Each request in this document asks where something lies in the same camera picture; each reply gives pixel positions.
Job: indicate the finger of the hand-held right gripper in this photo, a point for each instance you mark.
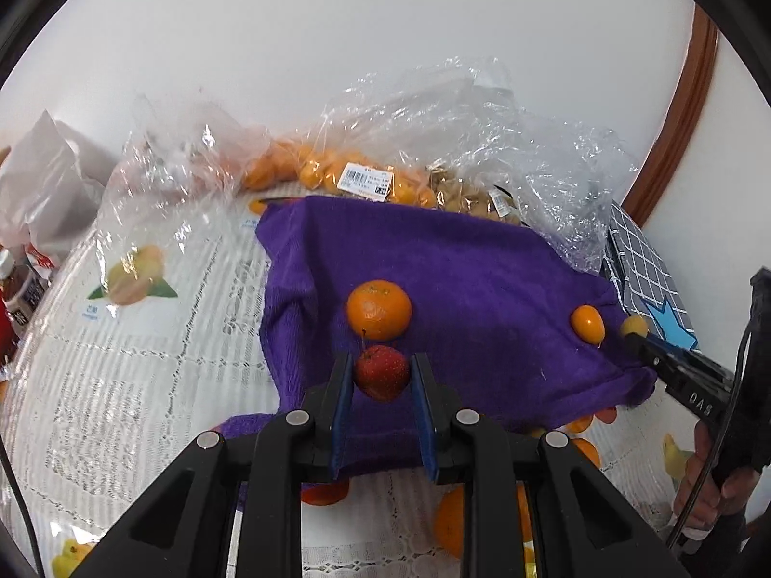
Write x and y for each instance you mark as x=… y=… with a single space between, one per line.
x=653 y=354

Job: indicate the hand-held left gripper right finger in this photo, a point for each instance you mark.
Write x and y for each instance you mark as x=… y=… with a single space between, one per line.
x=425 y=418

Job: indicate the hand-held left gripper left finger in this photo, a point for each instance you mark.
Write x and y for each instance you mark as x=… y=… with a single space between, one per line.
x=342 y=418

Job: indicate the small yellow-green fruit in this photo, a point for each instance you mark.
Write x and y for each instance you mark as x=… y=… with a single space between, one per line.
x=633 y=325

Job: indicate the small red hawthorn fruit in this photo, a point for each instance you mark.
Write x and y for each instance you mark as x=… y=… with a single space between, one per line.
x=380 y=373

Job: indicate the purple towel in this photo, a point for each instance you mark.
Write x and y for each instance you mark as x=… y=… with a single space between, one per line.
x=482 y=277

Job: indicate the person's right forearm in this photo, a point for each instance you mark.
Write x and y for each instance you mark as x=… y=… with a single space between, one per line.
x=720 y=533

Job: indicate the person's right hand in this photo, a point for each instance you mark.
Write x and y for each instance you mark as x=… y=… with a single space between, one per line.
x=699 y=487

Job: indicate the oval orange kumquat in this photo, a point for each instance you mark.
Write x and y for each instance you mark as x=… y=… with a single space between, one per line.
x=588 y=323

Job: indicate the grey checked bag blue star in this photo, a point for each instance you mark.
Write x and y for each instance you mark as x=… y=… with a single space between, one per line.
x=638 y=265

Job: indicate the large orange mandarin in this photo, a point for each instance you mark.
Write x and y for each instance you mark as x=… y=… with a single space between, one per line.
x=378 y=309

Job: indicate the fruit-print tablecloth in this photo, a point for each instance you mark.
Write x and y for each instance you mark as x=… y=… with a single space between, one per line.
x=150 y=373

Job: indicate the clear bag of longans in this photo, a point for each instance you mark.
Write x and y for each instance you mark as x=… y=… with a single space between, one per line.
x=470 y=192

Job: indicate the clear bag of kumquats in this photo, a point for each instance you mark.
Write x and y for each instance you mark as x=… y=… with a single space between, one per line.
x=319 y=171

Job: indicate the clear plastic bag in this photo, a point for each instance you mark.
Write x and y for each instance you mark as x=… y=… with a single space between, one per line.
x=174 y=150

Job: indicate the dark-label drink bottle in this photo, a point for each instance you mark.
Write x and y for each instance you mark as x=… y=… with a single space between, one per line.
x=27 y=298

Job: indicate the white plastic bag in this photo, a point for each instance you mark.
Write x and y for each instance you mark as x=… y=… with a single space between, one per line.
x=48 y=174

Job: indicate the brown wooden door frame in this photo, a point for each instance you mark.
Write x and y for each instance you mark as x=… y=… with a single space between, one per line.
x=680 y=120

